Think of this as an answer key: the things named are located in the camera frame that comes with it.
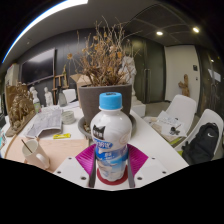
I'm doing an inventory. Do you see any white plastic chair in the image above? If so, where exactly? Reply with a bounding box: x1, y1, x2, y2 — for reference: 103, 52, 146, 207
163, 94, 198, 134
62, 88, 78, 104
174, 108, 224, 164

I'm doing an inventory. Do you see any printed newspaper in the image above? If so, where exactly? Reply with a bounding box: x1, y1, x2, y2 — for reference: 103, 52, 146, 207
24, 105, 64, 139

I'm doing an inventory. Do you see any brown relief sculpture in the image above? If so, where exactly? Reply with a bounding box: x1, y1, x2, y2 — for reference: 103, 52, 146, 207
4, 82, 37, 138

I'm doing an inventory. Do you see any small green-label bottle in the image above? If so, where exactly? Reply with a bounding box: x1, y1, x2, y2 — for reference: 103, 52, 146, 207
33, 96, 42, 114

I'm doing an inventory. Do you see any white ceramic mug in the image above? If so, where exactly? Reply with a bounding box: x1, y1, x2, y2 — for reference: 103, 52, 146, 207
20, 138, 51, 171

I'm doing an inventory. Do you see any white cabinet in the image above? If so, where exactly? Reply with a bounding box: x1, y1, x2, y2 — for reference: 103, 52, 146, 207
3, 63, 21, 88

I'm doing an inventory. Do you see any grey plant pot saucer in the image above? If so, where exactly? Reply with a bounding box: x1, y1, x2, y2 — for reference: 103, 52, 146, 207
77, 114, 137, 141

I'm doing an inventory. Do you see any small white plaster figure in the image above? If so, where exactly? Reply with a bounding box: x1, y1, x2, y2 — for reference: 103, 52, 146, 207
43, 87, 54, 107

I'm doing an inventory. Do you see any wooden easel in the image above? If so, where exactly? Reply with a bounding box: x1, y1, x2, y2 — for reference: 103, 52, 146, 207
52, 64, 70, 96

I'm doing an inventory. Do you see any long ceiling light panel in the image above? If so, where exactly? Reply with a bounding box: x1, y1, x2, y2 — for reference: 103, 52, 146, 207
1, 0, 89, 64

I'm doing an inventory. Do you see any white tape roll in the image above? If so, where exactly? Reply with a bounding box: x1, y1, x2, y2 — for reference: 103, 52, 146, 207
61, 110, 77, 125

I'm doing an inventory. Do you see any black backpack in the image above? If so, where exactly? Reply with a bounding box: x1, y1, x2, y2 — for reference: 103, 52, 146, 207
181, 122, 220, 166

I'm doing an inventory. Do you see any wooden stirring stick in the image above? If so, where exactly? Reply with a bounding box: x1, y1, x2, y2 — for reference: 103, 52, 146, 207
20, 138, 34, 154

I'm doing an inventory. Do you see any white plaster bust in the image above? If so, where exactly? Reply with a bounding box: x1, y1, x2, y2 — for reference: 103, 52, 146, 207
29, 86, 38, 101

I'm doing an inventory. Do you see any tall white plaster statue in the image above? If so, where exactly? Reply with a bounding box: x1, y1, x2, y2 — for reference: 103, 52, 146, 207
119, 55, 147, 118

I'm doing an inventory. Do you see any black wall screen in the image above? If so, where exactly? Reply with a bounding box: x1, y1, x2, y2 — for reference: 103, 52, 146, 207
20, 48, 57, 86

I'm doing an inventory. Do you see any wooden figure sculpture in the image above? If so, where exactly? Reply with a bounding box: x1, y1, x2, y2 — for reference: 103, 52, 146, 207
178, 73, 191, 98

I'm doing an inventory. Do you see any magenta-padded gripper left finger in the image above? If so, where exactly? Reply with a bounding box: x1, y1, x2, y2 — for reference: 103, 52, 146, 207
53, 143, 98, 189

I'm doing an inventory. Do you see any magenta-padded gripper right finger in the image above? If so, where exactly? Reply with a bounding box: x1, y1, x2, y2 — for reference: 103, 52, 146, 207
127, 143, 169, 189

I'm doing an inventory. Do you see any clear spray bottle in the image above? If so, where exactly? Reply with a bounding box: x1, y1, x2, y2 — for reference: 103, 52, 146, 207
58, 85, 68, 108

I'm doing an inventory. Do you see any light wooden board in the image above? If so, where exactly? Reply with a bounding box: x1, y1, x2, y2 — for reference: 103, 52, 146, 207
4, 137, 90, 174

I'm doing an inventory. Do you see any papers stack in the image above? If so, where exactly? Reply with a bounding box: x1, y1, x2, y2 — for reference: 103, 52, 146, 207
151, 110, 188, 138

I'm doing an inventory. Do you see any dry plant in grey pot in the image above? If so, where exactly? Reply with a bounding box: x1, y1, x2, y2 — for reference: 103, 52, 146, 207
66, 16, 141, 134

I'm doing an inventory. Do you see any small yellow packet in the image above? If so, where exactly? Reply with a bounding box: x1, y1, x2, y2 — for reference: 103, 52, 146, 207
52, 133, 72, 140

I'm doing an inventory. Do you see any brown cardboard box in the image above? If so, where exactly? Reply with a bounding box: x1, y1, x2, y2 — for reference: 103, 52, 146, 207
69, 73, 91, 109

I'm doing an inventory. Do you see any blue-capped white drink bottle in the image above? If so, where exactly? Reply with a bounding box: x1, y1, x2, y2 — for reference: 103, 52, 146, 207
90, 92, 133, 183

